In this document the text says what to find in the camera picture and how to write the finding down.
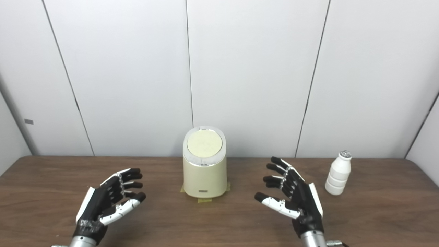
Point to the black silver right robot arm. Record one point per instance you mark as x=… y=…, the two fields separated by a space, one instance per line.
x=312 y=240

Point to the small grey wall tag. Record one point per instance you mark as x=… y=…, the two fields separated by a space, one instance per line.
x=28 y=121

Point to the cream-colored bin body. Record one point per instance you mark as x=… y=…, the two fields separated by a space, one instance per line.
x=204 y=178

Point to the small white plastic bottle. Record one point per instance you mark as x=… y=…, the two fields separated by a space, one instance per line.
x=337 y=175

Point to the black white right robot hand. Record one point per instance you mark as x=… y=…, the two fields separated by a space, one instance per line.
x=303 y=202

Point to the round cream bin lid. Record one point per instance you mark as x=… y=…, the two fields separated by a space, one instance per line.
x=204 y=143

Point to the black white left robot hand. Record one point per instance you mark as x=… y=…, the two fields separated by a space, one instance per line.
x=99 y=202

